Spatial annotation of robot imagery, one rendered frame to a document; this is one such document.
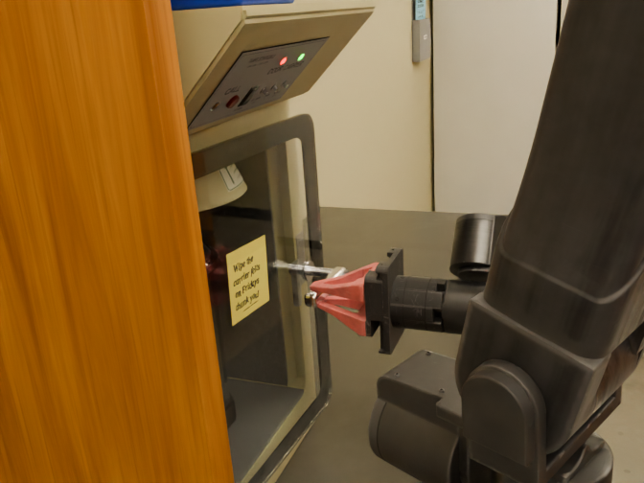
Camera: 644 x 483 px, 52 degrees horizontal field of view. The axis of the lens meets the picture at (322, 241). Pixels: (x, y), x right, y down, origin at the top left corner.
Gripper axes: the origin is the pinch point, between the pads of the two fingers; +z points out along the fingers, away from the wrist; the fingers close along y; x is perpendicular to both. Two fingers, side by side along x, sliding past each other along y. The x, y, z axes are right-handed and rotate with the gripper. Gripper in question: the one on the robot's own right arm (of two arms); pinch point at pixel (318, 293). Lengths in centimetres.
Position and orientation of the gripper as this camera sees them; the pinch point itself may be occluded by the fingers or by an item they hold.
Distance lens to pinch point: 75.4
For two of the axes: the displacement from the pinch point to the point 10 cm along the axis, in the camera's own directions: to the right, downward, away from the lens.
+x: -3.5, 3.3, -8.7
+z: -9.3, -0.6, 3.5
